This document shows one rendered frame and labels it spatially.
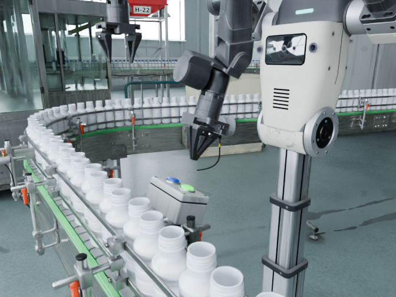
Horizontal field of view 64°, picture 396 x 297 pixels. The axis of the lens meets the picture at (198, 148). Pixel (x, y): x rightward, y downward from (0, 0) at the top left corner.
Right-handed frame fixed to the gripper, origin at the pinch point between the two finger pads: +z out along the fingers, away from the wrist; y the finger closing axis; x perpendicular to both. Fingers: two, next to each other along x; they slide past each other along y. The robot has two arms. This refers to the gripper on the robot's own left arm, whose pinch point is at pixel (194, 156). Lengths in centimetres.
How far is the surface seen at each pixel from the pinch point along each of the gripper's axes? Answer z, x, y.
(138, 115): -4, 47, -123
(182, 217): 13.0, -1.8, 4.2
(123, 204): 10.7, -17.6, 6.0
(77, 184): 14.5, -18.0, -17.0
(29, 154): 20, -18, -69
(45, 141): 12, -18, -53
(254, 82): -95, 293, -274
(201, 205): 10.0, 2.6, 4.2
